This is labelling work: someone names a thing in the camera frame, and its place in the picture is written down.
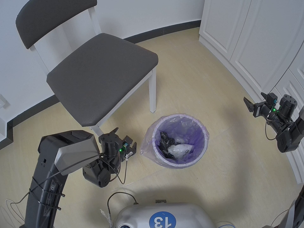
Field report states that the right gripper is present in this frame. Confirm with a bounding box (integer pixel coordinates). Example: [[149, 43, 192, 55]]
[[243, 92, 272, 118]]

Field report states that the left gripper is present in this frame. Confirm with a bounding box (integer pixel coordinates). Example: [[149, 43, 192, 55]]
[[108, 127, 138, 163]]

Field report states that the purple plastic bag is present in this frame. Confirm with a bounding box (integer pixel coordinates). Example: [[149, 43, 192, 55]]
[[140, 114, 211, 169]]

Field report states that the black plastic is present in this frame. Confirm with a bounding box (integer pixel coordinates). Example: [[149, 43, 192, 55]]
[[159, 132, 178, 158]]

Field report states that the clear printed wrapper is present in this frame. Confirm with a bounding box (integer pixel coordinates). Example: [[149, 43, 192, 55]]
[[167, 143, 196, 160]]

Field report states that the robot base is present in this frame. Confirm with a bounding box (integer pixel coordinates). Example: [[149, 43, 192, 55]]
[[115, 200, 215, 228]]

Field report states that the white trash bin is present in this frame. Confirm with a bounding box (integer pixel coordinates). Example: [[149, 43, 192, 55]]
[[152, 115, 207, 169]]

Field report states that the grey and white chair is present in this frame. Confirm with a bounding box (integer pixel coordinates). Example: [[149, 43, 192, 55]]
[[15, 0, 159, 136]]

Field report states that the white wardrobe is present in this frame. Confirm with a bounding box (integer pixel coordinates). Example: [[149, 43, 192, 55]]
[[198, 0, 304, 185]]

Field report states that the crumpled clear plastic film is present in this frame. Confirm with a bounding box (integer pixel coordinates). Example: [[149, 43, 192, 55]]
[[99, 209, 117, 228]]

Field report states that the black cable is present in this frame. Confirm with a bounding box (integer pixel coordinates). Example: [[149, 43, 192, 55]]
[[107, 192, 139, 228]]

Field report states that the white cable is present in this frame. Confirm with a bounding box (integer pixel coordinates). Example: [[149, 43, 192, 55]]
[[0, 199, 24, 223]]

